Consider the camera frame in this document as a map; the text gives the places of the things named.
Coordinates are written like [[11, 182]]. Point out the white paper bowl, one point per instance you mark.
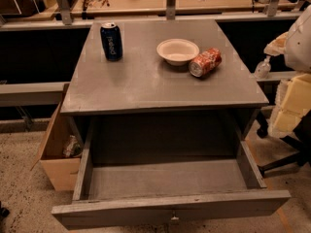
[[177, 52]]

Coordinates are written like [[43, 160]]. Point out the grey cabinet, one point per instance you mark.
[[145, 109]]

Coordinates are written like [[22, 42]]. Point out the open grey top drawer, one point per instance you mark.
[[138, 170]]

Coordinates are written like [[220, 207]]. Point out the crumpled wrapper in box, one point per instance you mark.
[[71, 148]]

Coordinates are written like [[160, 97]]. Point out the blue pepsi can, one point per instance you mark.
[[111, 41]]

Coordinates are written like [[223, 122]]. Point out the metal drawer knob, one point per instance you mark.
[[174, 218]]

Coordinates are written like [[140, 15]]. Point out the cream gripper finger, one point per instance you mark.
[[297, 100], [286, 121]]

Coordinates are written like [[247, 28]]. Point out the cardboard box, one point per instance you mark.
[[62, 171]]

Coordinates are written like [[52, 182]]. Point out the orange soda can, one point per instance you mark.
[[205, 62]]

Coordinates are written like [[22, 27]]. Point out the clear sanitizer bottle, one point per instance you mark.
[[263, 68]]

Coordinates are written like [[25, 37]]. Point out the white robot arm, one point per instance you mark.
[[297, 53]]

